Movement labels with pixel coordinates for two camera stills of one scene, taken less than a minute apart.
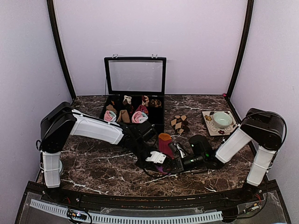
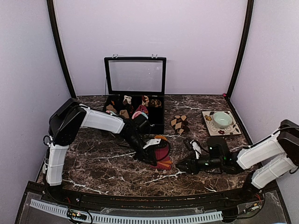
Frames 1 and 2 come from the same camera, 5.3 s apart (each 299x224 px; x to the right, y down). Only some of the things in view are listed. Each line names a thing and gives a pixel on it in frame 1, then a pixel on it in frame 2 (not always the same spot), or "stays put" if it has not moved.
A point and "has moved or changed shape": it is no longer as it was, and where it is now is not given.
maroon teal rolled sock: (142, 108) stays put
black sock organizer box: (135, 86) stays put
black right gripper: (179, 164) -> (192, 165)
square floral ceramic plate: (215, 130) stays put
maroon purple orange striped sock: (165, 146) has moved or changed shape
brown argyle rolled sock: (180, 123) stays put
